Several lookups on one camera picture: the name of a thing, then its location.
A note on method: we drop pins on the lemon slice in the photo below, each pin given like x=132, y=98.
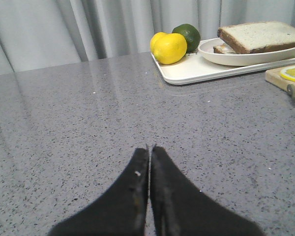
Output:
x=288, y=73

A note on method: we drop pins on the metal board handle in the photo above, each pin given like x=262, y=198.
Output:
x=291, y=91

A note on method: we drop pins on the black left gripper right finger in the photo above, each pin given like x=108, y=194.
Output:
x=181, y=209

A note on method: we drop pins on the yellow lemon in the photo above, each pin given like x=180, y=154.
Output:
x=168, y=48

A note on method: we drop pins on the green lime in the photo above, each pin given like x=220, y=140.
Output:
x=191, y=35

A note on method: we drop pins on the white round plate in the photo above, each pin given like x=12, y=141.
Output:
x=206, y=50

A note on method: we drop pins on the white rectangular tray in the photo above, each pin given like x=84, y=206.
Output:
x=194, y=68

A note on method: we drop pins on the grey curtain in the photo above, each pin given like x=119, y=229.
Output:
x=43, y=33

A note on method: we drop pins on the wooden cutting board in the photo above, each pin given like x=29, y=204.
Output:
x=273, y=76

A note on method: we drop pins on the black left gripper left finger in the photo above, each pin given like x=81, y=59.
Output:
x=120, y=211

